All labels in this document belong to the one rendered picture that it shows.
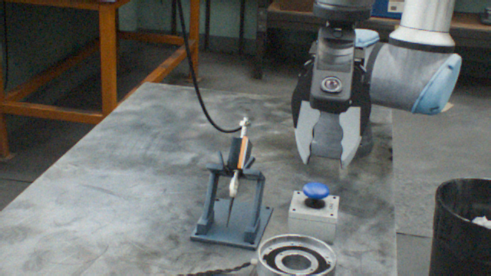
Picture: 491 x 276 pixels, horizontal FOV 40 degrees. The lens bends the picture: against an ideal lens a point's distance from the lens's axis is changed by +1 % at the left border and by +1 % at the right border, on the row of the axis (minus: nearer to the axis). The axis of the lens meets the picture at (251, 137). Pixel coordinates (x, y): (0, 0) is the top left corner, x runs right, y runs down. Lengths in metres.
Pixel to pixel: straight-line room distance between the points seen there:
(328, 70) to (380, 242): 0.35
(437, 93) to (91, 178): 0.61
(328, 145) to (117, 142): 0.41
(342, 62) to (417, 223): 2.05
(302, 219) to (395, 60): 0.37
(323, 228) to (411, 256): 1.59
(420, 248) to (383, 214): 1.53
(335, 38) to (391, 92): 0.42
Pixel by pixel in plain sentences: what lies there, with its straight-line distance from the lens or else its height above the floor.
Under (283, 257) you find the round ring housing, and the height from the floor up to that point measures 0.83.
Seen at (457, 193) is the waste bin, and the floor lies 0.39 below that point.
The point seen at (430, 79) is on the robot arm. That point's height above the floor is 0.99.
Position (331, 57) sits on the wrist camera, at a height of 1.11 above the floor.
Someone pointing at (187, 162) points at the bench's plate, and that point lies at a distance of 1.24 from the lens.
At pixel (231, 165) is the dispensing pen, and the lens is 0.99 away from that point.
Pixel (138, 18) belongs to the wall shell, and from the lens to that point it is 5.10.
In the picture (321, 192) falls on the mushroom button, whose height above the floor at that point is 0.87.
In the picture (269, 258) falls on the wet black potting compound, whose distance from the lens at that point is 0.91.
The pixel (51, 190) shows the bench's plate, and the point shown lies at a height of 0.80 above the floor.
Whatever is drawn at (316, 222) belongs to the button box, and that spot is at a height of 0.83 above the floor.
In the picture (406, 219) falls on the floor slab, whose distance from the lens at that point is 2.82.
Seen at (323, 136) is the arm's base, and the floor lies 0.84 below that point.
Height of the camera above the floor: 1.32
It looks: 23 degrees down
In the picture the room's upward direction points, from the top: 3 degrees clockwise
